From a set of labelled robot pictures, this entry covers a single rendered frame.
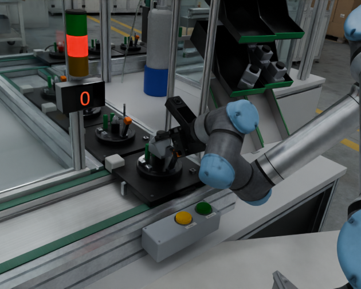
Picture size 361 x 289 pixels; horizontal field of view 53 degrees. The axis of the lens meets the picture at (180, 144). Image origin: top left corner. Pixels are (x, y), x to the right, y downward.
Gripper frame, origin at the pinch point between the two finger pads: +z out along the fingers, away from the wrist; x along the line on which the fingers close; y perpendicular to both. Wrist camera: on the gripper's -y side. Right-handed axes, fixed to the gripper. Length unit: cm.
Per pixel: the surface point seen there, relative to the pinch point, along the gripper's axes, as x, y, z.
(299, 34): 46, -18, -25
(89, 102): -17.8, -14.2, 0.5
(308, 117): 176, 14, 67
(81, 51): -19.2, -25.3, -7.1
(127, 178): -11.0, 8.5, 6.3
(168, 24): 60, -55, 50
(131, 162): -5.1, 4.6, 11.9
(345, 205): 185, 86, 66
